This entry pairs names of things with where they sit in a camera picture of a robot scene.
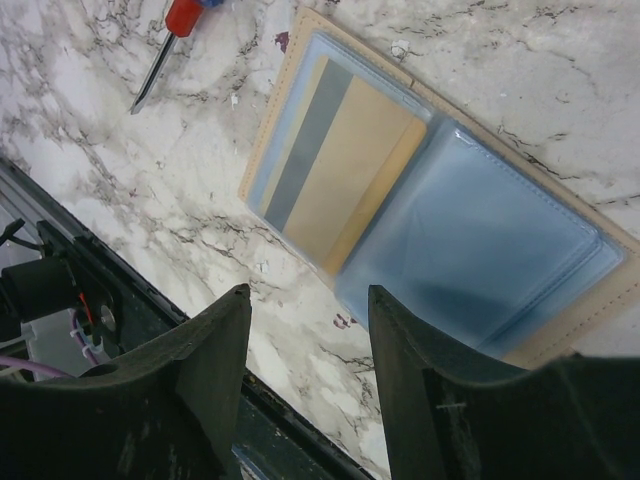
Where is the blue red screwdriver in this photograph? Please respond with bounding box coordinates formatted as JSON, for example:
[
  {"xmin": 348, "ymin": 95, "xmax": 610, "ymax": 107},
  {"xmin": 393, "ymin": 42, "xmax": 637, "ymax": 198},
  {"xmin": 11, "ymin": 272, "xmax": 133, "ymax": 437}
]
[{"xmin": 129, "ymin": 0, "xmax": 224, "ymax": 115}]

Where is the gold credit card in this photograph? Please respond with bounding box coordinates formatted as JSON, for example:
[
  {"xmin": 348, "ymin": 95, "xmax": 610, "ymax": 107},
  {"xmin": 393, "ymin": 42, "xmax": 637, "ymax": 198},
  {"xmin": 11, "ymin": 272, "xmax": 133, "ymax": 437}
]
[{"xmin": 259, "ymin": 55, "xmax": 427, "ymax": 277}]

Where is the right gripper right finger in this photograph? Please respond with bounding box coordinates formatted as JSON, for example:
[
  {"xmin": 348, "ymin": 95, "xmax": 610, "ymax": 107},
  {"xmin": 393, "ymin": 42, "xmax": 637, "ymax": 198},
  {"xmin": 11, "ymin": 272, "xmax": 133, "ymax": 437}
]
[{"xmin": 368, "ymin": 286, "xmax": 639, "ymax": 479}]

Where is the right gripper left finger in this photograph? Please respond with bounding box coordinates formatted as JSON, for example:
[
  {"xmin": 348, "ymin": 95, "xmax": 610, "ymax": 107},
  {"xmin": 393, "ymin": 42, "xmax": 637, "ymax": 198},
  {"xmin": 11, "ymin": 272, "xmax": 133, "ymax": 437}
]
[{"xmin": 1, "ymin": 284, "xmax": 251, "ymax": 479}]

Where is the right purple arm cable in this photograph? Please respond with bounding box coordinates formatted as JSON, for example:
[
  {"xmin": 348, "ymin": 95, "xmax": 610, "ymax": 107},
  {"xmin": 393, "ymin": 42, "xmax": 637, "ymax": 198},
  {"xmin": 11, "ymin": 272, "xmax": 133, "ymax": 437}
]
[{"xmin": 0, "ymin": 309, "xmax": 96, "ymax": 381}]

